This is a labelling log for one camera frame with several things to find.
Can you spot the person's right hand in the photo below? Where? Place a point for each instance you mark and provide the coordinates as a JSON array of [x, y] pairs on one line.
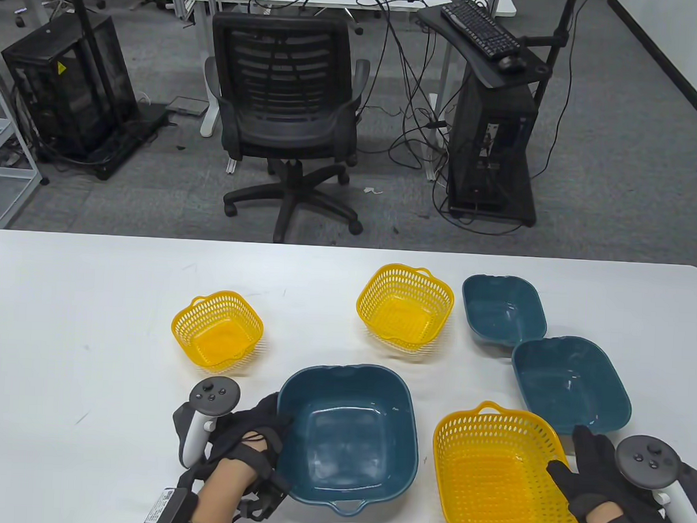
[[626, 516]]

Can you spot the person's left hand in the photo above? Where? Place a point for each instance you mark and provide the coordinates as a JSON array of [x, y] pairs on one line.
[[242, 436]]

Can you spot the person's left fingers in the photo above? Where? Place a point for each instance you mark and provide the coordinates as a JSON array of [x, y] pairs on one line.
[[273, 420]]

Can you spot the person's right thumb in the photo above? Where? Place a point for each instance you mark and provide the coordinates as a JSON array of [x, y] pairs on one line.
[[563, 482]]

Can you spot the large yellow plastic basket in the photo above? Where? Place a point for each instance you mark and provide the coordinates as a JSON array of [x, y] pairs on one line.
[[489, 481]]

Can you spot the large blue plastic basin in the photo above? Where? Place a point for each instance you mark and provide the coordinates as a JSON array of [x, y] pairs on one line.
[[349, 435]]

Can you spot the person's left forearm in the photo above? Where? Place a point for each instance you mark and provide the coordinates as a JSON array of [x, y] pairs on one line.
[[223, 493]]

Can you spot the grey white left hand controller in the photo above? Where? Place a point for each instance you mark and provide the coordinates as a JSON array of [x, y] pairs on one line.
[[211, 397]]

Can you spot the grey white hand controller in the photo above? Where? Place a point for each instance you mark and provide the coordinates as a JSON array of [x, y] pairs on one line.
[[647, 462], [211, 397]]

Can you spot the grey white right hand controller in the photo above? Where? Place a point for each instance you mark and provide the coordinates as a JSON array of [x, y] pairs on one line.
[[647, 462]]

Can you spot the medium blue plastic basin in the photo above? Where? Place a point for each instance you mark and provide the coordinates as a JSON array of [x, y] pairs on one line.
[[568, 384]]

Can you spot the small yellow plastic basket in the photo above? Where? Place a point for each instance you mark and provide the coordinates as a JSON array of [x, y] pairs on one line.
[[217, 334]]

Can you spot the medium yellow plastic basket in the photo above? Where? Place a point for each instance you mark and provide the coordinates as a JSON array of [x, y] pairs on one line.
[[404, 307]]

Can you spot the small blue plastic basin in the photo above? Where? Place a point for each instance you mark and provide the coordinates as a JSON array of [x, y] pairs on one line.
[[502, 308]]

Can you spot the white paper scrap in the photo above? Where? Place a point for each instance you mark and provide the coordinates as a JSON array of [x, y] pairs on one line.
[[373, 190]]

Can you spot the black mesh office chair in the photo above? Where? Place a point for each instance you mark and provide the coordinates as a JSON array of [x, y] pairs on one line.
[[286, 97]]

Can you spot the grey flat box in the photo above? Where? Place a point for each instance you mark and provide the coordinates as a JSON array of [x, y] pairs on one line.
[[186, 106]]

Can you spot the black computer tower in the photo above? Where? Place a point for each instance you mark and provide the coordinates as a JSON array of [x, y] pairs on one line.
[[489, 140]]

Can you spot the white metal shelf rack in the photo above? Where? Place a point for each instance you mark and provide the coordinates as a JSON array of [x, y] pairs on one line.
[[0, 159]]

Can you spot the black server cabinet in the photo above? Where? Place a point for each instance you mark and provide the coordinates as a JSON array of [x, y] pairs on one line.
[[67, 87]]

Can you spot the black keyboard tray stand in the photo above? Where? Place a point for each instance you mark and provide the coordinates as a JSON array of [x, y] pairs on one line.
[[506, 78]]

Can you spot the black upright pole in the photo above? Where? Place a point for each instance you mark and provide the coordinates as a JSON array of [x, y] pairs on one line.
[[95, 48], [557, 39]]

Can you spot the black computer mouse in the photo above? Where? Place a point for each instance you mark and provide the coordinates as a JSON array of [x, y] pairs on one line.
[[511, 63]]

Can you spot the white desk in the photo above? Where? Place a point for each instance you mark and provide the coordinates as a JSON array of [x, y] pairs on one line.
[[337, 0]]

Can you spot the black keyboard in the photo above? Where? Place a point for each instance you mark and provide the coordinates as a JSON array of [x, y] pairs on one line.
[[480, 27]]

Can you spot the black wrist-mounted camera box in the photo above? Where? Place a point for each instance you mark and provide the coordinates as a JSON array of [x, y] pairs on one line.
[[167, 508]]

